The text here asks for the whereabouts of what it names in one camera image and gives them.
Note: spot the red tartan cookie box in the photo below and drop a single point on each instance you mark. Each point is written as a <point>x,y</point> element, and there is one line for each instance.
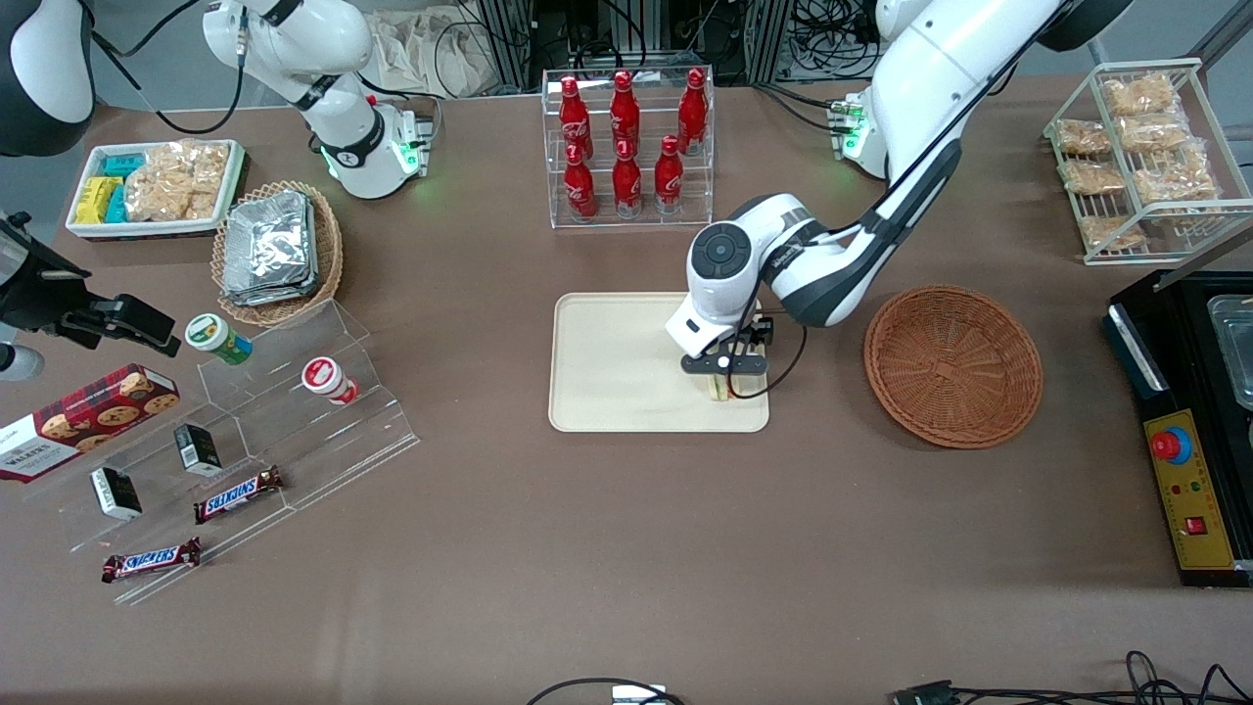
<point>88,419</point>

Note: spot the round brown wicker basket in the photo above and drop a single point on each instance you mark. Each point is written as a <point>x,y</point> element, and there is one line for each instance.
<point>954,367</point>

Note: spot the yellow snack packet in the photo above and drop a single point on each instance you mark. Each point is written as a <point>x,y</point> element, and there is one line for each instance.
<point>96,200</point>

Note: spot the oval light wicker basket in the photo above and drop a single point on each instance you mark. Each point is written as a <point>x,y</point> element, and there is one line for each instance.
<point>328,255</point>

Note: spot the clear bag of fried snacks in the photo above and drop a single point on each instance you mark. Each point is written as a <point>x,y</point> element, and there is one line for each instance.
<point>1082,135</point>
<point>1175,181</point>
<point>1111,233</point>
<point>1138,95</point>
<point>1091,176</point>
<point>1155,130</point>

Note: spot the clear acrylic bottle rack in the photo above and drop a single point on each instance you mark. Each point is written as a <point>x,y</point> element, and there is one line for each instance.
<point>646,211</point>

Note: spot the silver foil packet stack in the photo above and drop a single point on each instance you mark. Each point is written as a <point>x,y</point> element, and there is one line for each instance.
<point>269,250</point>

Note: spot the white rectangular snack tray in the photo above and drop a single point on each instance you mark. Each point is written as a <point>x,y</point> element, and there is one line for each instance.
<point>88,230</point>

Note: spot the small black box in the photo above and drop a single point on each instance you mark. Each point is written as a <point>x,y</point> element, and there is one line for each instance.
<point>116,493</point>
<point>199,450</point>

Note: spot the black control box appliance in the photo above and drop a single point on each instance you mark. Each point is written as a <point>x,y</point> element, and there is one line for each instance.
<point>1150,372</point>

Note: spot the small white device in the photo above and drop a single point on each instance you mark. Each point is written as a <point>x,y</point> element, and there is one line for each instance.
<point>638,695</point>

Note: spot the cream plastic tray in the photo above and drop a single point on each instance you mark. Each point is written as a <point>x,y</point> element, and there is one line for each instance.
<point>617,362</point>

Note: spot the triangular sandwich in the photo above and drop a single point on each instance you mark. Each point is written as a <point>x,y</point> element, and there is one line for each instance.
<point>747,386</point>

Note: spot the red emergency stop button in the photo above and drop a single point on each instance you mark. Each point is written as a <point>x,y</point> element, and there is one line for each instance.
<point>1167,446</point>

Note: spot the red cola bottle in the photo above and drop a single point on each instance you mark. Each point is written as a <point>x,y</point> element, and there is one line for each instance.
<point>693,113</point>
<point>626,181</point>
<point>669,178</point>
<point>580,186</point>
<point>574,117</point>
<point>625,113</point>

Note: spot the red lidded snack cup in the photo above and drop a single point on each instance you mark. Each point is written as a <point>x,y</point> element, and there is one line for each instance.
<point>328,380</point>

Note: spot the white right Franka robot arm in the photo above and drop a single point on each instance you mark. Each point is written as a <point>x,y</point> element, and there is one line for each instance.
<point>333,49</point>

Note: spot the aluminium frame profile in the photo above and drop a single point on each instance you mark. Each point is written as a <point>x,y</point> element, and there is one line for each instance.
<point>507,39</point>
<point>768,39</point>

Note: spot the clear metal-rimmed container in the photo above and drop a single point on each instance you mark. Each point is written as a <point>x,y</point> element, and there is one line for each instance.
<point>1235,352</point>

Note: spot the clear acrylic step display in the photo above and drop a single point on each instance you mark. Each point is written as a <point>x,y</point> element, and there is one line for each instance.
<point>294,441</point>

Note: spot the beige cloth bag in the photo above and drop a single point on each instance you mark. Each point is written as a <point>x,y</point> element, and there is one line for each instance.
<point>431,49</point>

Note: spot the brown Snickers bar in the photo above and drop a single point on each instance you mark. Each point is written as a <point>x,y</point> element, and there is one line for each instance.
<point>152,560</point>
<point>238,495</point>

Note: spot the clear bag of rice crackers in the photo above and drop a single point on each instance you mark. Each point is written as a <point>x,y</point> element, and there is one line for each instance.
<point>176,181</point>

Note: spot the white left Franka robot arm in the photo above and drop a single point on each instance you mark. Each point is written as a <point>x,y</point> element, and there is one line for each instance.
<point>920,78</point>

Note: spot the green lidded snack cup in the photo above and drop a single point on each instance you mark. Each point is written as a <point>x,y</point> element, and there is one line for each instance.
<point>217,338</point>

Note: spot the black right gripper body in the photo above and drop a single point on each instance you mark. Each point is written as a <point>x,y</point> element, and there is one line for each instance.
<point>37,291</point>

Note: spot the teal snack packet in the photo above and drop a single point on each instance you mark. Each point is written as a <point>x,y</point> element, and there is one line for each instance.
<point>117,206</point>
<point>125,164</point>

